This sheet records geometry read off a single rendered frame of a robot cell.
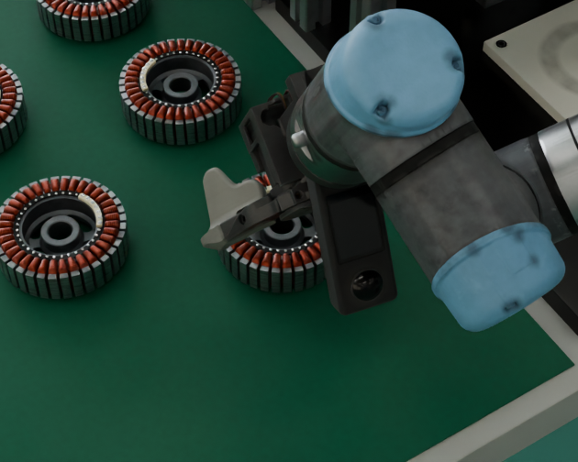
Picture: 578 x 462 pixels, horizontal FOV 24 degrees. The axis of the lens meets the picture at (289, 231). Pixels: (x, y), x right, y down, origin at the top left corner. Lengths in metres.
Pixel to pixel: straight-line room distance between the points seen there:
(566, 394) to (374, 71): 0.41
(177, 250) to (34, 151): 0.18
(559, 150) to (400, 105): 0.18
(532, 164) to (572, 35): 0.42
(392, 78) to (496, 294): 0.14
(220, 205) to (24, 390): 0.21
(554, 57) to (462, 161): 0.51
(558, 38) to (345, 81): 0.56
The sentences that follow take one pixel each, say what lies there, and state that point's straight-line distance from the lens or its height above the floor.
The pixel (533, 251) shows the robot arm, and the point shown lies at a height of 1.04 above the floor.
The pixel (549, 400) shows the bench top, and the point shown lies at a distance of 1.08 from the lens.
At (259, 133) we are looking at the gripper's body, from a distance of 0.97.
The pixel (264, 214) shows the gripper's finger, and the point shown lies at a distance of 0.98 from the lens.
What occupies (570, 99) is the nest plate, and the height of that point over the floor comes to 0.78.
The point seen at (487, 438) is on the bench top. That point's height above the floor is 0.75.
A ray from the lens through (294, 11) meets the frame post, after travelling 1.31.
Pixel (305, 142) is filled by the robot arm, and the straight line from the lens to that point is 0.87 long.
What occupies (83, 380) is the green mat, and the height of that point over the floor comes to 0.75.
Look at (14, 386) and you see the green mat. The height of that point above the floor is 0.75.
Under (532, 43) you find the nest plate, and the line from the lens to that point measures 1.29.
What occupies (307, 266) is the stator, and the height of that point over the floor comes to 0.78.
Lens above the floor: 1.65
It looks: 51 degrees down
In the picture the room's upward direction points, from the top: straight up
